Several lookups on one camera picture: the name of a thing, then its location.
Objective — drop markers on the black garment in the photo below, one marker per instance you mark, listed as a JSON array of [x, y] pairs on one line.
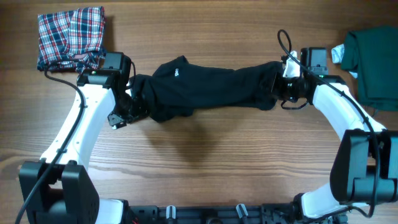
[[178, 87]]

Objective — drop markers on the plaid folded cloth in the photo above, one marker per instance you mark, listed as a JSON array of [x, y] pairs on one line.
[[72, 38]]

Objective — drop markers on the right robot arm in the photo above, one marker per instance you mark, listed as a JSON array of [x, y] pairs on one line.
[[364, 173]]

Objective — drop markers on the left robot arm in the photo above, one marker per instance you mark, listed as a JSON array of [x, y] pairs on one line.
[[57, 188]]

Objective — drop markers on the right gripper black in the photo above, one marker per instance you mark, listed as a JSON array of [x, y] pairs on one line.
[[275, 89]]

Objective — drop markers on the dark green folded garment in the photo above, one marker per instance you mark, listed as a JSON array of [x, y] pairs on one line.
[[372, 55]]

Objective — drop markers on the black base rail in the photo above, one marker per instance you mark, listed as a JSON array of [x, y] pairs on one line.
[[277, 213]]

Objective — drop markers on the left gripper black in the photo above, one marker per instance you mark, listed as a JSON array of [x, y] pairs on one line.
[[142, 110]]

